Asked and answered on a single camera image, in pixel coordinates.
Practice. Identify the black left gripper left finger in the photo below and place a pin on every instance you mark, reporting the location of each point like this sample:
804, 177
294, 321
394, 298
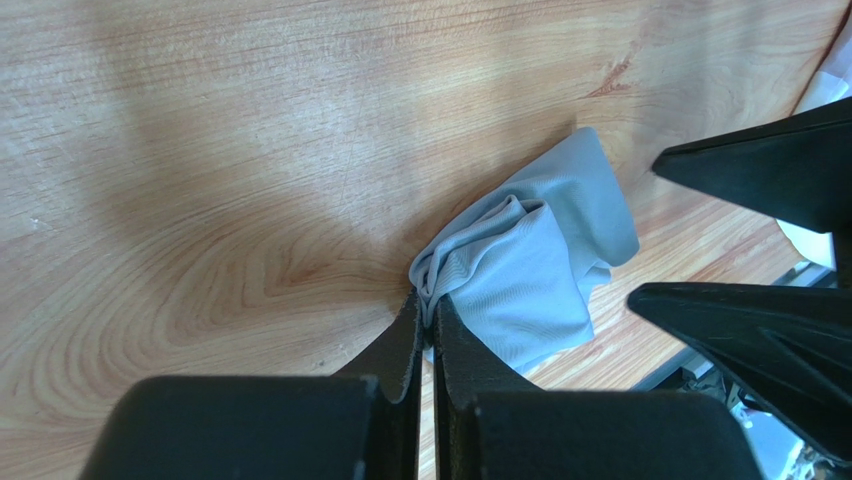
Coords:
361, 422

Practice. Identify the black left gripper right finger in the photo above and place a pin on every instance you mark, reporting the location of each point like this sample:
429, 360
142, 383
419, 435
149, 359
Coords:
492, 423

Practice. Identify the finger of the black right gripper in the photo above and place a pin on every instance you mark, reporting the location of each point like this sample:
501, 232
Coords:
797, 169
779, 353

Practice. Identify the grey underwear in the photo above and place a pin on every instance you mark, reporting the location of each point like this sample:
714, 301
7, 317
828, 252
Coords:
521, 263

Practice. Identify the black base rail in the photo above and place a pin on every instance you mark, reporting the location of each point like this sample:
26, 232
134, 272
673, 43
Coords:
745, 399

